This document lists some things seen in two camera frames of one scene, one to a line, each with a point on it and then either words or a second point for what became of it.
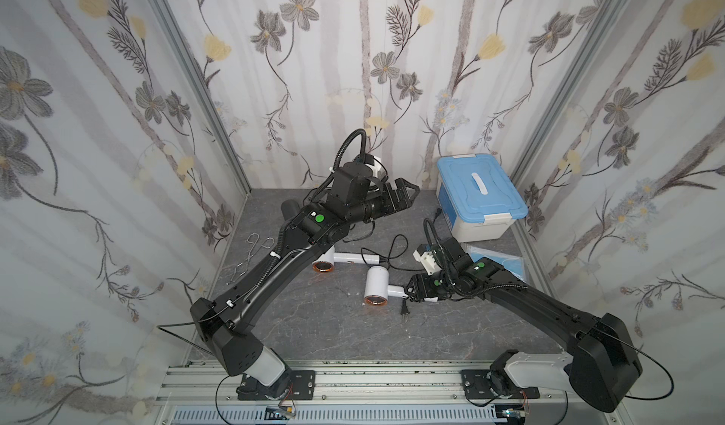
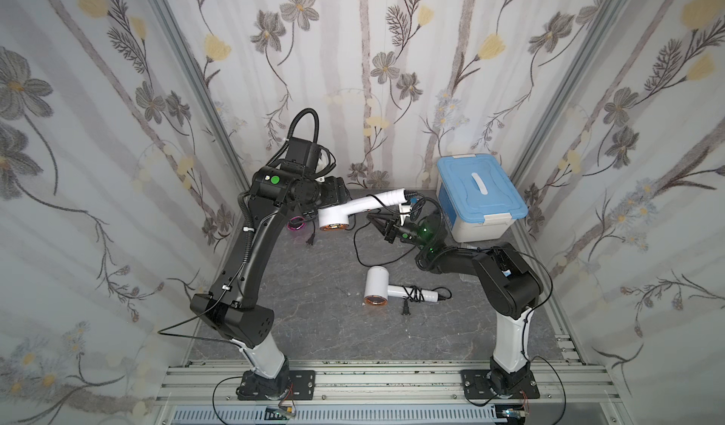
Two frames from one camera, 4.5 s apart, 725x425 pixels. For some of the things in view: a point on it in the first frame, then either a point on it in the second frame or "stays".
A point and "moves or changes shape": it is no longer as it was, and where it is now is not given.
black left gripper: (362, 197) → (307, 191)
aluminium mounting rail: (360, 396) stays
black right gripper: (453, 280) → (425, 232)
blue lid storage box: (478, 197) stays
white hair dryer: (377, 288) stays
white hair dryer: (325, 263) moves or changes shape
